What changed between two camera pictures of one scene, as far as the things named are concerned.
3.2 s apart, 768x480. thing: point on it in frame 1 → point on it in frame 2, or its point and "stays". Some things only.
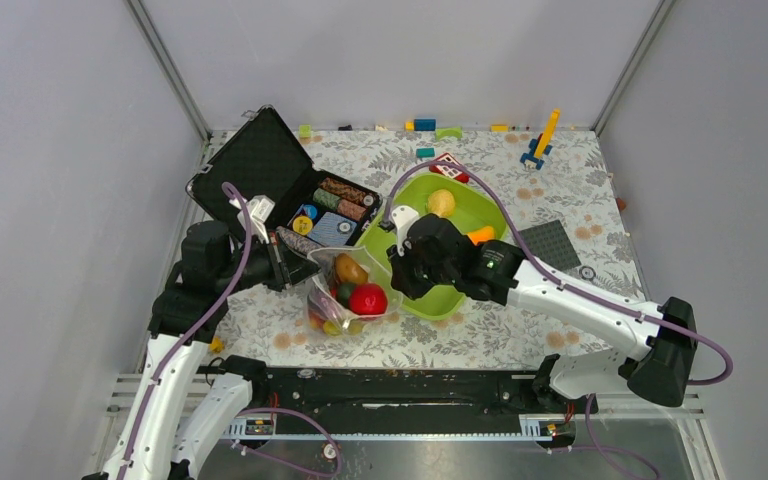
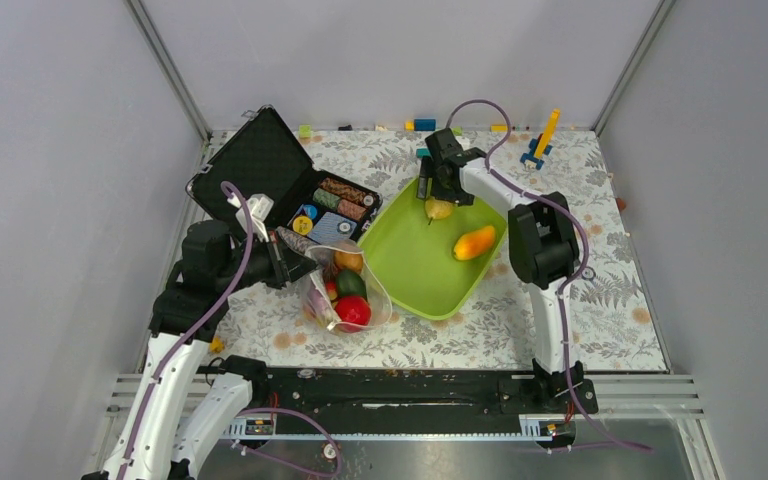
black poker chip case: (312, 204) stays
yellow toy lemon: (441, 202) stays
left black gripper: (288, 265) stays
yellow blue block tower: (543, 143) stays
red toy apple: (368, 299) → (353, 309)
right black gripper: (401, 273) → (430, 170)
